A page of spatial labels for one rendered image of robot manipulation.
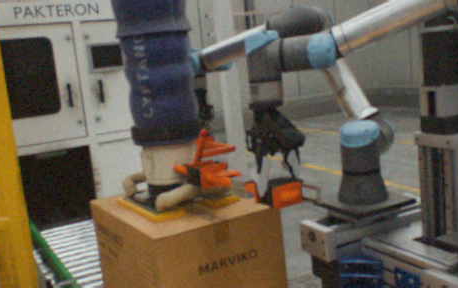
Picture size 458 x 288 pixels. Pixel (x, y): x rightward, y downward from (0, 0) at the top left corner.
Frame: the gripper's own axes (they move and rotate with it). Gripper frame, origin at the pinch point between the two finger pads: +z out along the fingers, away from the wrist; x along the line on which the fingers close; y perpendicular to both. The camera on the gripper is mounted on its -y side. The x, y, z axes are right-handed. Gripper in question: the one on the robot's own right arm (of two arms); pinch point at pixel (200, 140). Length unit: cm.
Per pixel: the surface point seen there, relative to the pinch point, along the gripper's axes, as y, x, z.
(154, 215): 44, -39, 11
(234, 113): -216, 141, 19
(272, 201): 91, -29, 1
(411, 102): -648, 836, 119
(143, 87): 35, -34, -25
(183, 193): 49, -32, 6
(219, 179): 67, -29, 0
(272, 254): 60, -11, 27
